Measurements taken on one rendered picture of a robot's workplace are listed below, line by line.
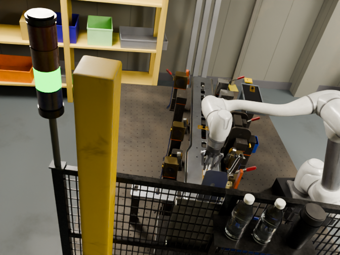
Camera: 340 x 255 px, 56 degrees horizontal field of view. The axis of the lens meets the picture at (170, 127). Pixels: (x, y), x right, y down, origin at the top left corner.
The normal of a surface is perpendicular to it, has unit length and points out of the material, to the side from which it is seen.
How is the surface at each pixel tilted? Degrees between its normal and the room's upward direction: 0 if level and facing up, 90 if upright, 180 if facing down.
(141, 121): 0
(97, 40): 90
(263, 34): 90
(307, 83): 90
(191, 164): 0
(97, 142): 90
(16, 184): 0
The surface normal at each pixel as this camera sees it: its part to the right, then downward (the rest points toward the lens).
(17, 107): 0.14, -0.76
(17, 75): 0.10, 0.65
